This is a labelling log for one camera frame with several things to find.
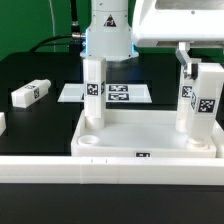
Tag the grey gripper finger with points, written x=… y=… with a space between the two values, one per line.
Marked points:
x=190 y=68

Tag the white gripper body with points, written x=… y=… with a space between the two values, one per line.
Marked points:
x=177 y=21

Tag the white desk tabletop tray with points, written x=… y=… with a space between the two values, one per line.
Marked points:
x=136 y=133

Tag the white fence right bar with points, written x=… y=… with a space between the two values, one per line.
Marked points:
x=218 y=139

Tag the white fence bar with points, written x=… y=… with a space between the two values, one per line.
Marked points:
x=218 y=139
x=2 y=123
x=111 y=170

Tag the white fiducial marker sheet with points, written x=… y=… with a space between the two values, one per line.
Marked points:
x=116 y=93

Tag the white fence left bar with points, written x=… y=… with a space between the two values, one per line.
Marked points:
x=2 y=123

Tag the white fence front bar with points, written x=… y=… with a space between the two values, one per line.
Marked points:
x=111 y=170

